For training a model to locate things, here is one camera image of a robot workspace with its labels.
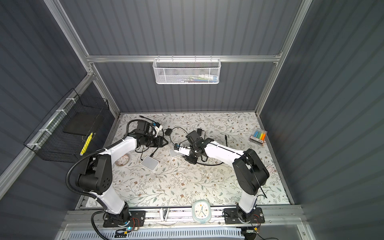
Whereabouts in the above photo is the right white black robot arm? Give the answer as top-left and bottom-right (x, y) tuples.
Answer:
(174, 131), (270, 223)

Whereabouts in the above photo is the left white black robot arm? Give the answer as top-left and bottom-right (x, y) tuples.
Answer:
(76, 118), (168, 226)

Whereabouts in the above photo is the floral patterned table mat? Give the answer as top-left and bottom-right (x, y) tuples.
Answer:
(112, 112), (290, 207)

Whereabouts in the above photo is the pack of coloured markers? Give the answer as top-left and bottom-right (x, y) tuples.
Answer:
(250, 128), (268, 145)

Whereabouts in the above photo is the mint green alarm clock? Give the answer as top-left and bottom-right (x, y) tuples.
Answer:
(191, 200), (212, 224)

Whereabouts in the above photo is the yellow black striped marker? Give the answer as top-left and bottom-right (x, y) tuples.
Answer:
(80, 133), (94, 156)

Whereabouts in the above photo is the small red white card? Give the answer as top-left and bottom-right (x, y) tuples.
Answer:
(267, 166), (276, 175)

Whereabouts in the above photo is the white wire mesh basket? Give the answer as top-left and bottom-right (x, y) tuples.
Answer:
(153, 58), (222, 85)

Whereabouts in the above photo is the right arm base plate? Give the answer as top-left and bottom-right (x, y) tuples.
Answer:
(222, 208), (265, 224)

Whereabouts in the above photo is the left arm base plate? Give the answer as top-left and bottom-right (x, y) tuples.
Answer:
(103, 211), (146, 228)

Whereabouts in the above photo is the black wire wall basket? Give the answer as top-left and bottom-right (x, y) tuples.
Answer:
(24, 92), (115, 163)

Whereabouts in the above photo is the white ventilated cable duct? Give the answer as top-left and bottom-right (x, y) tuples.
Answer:
(65, 226), (247, 240)

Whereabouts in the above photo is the black corrugated cable conduit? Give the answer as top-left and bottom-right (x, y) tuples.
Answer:
(65, 118), (151, 240)

